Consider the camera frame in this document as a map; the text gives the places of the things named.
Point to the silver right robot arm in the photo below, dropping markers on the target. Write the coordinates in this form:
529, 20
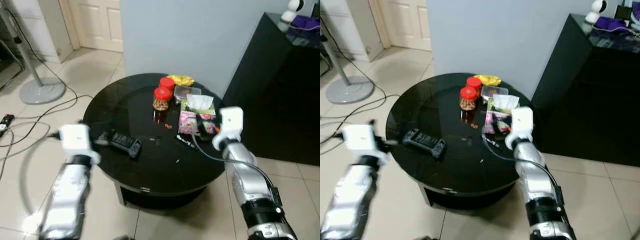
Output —
252, 187
537, 185

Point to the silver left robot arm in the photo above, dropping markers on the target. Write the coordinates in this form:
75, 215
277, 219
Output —
67, 195
350, 200

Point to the floral tissue pack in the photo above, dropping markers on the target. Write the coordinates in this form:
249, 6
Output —
189, 117
497, 107

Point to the black game controller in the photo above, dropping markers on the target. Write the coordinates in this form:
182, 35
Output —
122, 143
425, 142

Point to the clear plastic container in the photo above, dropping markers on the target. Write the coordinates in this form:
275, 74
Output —
495, 91
187, 92

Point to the red-lid jar of nuts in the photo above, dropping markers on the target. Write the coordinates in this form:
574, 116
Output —
467, 97
161, 97

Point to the yellow snack bag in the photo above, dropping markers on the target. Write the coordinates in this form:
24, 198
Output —
181, 80
487, 80

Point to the round black glass table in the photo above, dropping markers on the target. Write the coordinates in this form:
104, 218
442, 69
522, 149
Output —
150, 160
460, 170

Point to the grey fan stand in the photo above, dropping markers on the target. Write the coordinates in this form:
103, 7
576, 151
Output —
42, 91
350, 90

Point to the black glossy cabinet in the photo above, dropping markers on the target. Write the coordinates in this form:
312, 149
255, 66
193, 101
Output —
280, 95
590, 100

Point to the black power strip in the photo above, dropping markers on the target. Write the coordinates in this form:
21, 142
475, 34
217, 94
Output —
5, 124

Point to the white panel door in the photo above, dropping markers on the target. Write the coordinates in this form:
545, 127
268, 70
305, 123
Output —
97, 22
407, 22

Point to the purple cloth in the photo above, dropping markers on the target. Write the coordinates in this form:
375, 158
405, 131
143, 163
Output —
612, 24
306, 23

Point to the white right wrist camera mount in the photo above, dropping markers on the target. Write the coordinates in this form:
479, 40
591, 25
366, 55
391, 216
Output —
231, 122
521, 124

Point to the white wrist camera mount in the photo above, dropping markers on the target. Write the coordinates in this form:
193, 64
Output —
361, 140
521, 124
75, 137
231, 122

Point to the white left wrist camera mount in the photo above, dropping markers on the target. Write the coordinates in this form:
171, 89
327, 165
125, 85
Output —
75, 137
361, 140

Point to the white security camera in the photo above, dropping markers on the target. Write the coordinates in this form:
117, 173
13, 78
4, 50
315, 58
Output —
292, 9
596, 10

